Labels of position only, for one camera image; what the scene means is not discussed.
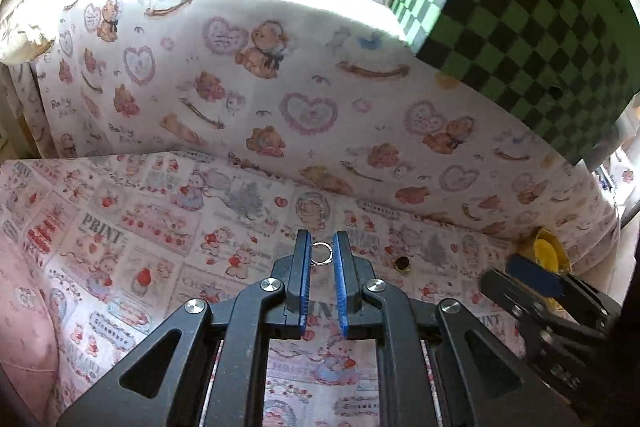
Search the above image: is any pink printed cloth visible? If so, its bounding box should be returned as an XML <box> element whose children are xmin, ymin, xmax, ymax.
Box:
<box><xmin>0</xmin><ymin>227</ymin><xmax>62</xmax><ymax>427</ymax></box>

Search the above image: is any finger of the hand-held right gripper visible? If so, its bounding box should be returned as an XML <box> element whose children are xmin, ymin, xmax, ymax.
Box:
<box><xmin>506</xmin><ymin>253</ymin><xmax>622</xmax><ymax>339</ymax></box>
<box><xmin>480</xmin><ymin>268</ymin><xmax>603</xmax><ymax>350</ymax></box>

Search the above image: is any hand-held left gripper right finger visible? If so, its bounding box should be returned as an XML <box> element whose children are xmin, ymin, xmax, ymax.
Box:
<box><xmin>332</xmin><ymin>231</ymin><xmax>583</xmax><ymax>427</ymax></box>

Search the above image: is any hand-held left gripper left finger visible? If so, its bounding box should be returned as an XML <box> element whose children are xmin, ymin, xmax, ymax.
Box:
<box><xmin>57</xmin><ymin>229</ymin><xmax>313</xmax><ymax>427</ymax></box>

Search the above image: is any green checkered box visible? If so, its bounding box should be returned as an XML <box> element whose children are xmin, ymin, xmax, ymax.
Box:
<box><xmin>389</xmin><ymin>0</ymin><xmax>640</xmax><ymax>165</ymax></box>

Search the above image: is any bear print cloth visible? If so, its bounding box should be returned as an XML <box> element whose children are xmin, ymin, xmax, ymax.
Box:
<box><xmin>0</xmin><ymin>0</ymin><xmax>621</xmax><ymax>258</ymax></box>

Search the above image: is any yellow cup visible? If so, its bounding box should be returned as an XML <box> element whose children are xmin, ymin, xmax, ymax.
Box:
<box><xmin>517</xmin><ymin>227</ymin><xmax>575</xmax><ymax>314</ymax></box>

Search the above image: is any strawberry print cloth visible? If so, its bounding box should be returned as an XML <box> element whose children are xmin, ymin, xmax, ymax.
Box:
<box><xmin>0</xmin><ymin>149</ymin><xmax>531</xmax><ymax>427</ymax></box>

